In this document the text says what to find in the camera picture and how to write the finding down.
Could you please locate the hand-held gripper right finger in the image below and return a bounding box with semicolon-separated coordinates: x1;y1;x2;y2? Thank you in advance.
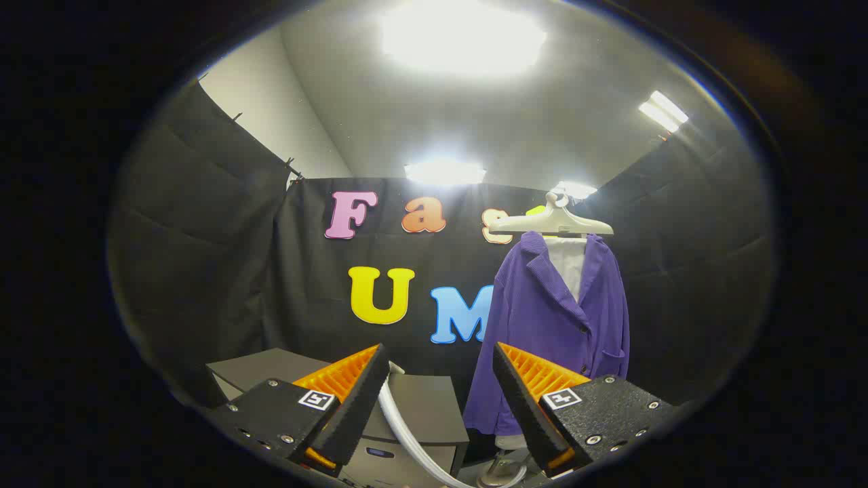
492;342;679;479

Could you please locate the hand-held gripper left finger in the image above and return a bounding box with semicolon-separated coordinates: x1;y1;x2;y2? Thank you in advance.
207;343;392;479

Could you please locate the purple corduroy jacket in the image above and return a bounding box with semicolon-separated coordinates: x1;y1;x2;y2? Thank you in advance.
463;230;631;436

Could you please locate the white plastic clothes hanger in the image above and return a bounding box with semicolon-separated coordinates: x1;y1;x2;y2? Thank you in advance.
488;192;615;238

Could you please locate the metal mannequin stand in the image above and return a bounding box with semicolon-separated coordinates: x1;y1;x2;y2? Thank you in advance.
478;447;531;488

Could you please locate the grey top white cabinet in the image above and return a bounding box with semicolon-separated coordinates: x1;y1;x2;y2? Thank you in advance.
207;348;470;488

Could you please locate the black backdrop cloth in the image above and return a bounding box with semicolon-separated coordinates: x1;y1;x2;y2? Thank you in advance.
108;78;774;421

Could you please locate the ceiling light panel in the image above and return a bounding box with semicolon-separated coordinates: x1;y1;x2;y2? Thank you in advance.
638;90;690;134
380;0;549;77
551;180;599;201
405;161;487;186

